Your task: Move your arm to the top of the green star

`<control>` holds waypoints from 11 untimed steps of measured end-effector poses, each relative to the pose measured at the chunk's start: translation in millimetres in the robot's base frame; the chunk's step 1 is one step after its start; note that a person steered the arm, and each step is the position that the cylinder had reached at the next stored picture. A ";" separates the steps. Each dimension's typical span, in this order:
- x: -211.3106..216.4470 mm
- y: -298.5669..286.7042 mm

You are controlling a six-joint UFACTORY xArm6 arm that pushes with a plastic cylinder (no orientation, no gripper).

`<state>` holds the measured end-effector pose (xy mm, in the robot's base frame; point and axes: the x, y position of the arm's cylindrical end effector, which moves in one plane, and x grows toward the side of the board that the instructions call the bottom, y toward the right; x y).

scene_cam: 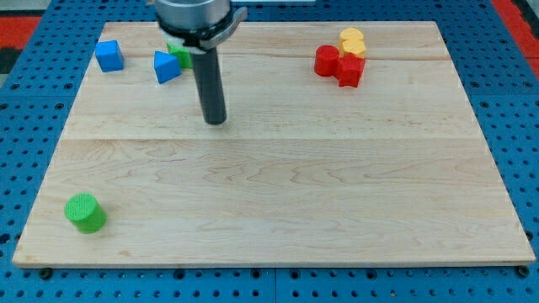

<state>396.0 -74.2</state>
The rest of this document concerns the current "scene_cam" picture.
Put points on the red cylinder block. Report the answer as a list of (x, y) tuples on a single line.
[(326, 59)]

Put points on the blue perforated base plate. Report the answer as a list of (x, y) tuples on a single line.
[(40, 89)]

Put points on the red star block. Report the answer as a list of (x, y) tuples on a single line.
[(350, 70)]

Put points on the blue triangular block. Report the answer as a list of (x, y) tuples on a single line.
[(166, 66)]

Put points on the green cylinder block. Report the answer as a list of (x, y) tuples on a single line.
[(85, 213)]

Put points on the yellow hexagon block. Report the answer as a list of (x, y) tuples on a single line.
[(356, 48)]

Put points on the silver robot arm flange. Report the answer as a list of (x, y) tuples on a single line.
[(199, 26)]

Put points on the yellow cylinder block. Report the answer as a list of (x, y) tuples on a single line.
[(350, 33)]

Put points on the green star block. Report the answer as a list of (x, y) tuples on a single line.
[(181, 54)]

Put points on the light wooden board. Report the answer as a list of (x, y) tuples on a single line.
[(303, 174)]

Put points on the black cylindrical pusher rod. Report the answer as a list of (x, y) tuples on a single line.
[(208, 81)]

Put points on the blue cube block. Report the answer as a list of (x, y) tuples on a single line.
[(109, 56)]

